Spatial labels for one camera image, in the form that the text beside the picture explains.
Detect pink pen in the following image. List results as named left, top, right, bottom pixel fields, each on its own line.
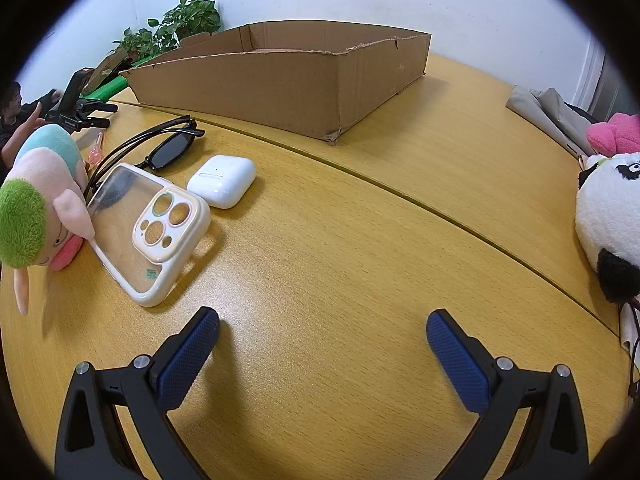
left=85, top=130, right=104, bottom=172

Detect black sunglasses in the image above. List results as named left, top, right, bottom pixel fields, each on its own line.
left=84, top=115, right=205, bottom=200

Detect pink green plush toy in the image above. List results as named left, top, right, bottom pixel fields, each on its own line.
left=1, top=124, right=94, bottom=315

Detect white clear phone case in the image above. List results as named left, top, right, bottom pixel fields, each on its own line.
left=88, top=162, right=212, bottom=308

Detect green cloth table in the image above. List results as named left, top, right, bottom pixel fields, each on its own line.
left=80, top=56, right=152, bottom=102

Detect person in background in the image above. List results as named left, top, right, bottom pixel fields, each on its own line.
left=1, top=81, right=61, bottom=178

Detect green potted plant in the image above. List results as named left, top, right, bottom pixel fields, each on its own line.
left=113, top=0, right=222, bottom=61

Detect white earbuds case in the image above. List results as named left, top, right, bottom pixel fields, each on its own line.
left=186, top=155, right=257, bottom=209

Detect brown cardboard box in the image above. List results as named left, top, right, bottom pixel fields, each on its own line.
left=124, top=20, right=432, bottom=143

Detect panda plush toy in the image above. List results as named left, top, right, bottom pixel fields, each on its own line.
left=575, top=153, right=640, bottom=304

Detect grey cloth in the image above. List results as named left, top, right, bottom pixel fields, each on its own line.
left=506, top=84, right=596, bottom=158

